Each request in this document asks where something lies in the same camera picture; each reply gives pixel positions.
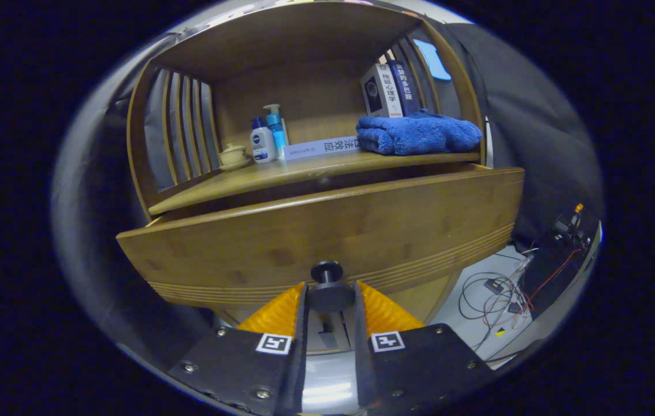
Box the white flat book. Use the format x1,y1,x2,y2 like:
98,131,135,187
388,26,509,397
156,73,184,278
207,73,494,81
283,136,361,161

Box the blue folded towel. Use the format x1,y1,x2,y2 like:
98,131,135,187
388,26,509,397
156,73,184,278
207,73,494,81
355,110,483,157

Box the white lotion bottle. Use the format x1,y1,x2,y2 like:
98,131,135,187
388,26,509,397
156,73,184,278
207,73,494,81
250,117,277,164

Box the dark blue upright book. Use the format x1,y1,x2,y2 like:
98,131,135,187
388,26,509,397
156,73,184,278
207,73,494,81
388,60,420,116

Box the cream lidded teacup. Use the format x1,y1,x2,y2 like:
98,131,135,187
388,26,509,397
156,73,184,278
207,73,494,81
218,143,251,172

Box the wooden drawer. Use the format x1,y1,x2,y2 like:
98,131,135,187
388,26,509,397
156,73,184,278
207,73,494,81
117,168,524,313

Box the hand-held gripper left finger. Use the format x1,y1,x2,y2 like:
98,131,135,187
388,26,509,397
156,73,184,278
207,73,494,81
169,282,309,415

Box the grey upright book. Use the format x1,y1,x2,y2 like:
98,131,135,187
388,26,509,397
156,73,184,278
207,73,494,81
360,64,403,118

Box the black backdrop cloth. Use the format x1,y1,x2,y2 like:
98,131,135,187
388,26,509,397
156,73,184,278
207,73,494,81
50,23,602,347

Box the wooden cabinet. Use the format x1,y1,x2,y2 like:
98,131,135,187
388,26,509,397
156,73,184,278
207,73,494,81
126,3,487,354

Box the orange and black tool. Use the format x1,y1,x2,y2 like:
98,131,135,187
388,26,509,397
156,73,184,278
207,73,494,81
556,203,588,243

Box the tangled floor cables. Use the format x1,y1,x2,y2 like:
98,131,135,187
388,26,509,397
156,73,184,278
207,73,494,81
457,248,536,347

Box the blue pump bottle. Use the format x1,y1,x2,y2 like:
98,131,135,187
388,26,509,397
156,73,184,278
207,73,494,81
263,104,289,158

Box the wooden countertop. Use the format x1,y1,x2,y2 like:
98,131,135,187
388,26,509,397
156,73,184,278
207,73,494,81
148,151,481,216

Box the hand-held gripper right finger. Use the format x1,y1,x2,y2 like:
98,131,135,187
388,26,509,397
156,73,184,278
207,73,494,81
353,280,493,414

